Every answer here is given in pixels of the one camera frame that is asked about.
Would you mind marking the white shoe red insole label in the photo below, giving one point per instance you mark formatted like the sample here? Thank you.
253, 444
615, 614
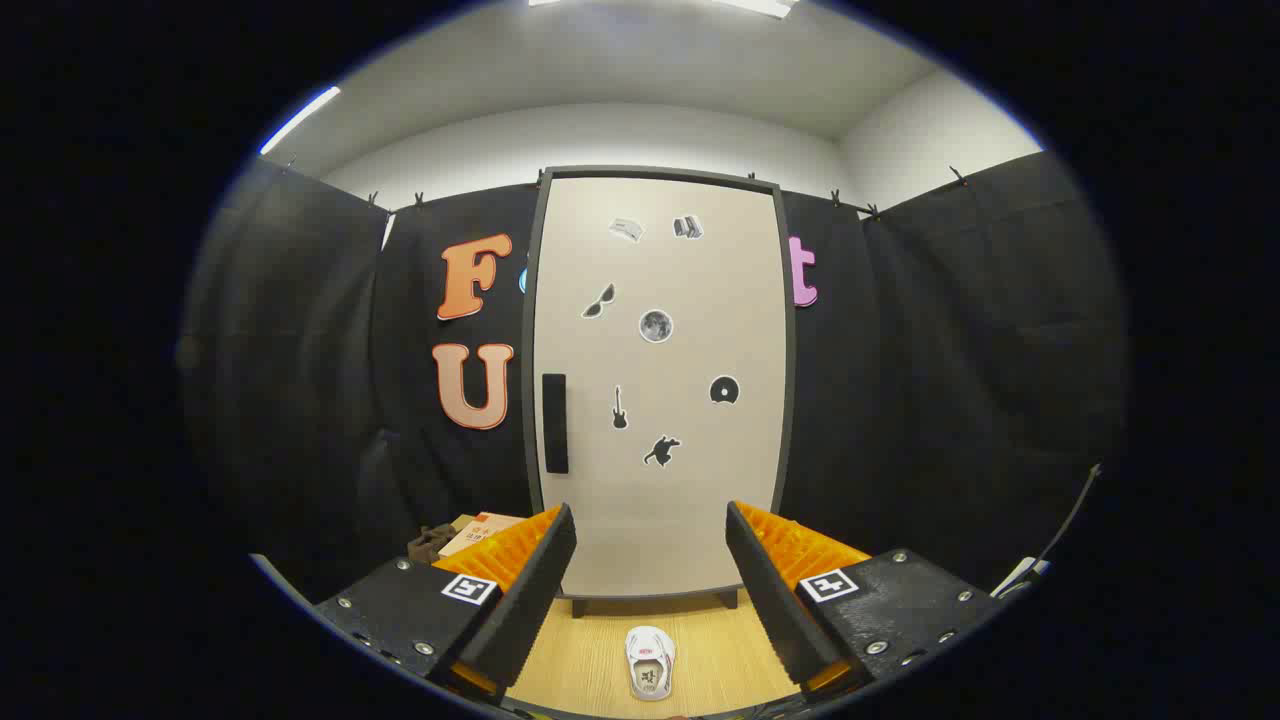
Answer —
650, 645

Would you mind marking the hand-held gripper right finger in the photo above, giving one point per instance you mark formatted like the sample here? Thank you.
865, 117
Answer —
775, 610

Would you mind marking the grey shoe cabinet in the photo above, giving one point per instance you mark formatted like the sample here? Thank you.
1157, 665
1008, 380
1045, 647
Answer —
528, 400

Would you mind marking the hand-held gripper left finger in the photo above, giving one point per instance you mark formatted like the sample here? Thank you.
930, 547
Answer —
530, 600

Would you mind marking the ceiling light panel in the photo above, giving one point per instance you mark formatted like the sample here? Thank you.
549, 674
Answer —
758, 6

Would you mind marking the long ceiling light strip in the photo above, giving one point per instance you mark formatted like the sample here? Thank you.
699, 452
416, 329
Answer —
300, 118

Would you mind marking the thin black stand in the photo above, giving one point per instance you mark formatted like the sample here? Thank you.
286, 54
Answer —
1072, 512

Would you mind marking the beige shoe cabinet door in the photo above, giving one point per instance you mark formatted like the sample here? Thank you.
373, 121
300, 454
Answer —
660, 500

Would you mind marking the black backdrop cloth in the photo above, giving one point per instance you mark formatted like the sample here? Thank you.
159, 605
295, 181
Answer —
900, 400

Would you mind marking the beige cover book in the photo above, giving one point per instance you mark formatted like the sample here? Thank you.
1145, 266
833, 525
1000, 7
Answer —
482, 531

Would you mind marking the dark brown object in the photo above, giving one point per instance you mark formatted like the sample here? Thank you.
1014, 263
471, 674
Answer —
430, 543

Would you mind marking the white sheet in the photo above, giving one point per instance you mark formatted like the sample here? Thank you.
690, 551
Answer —
1018, 577

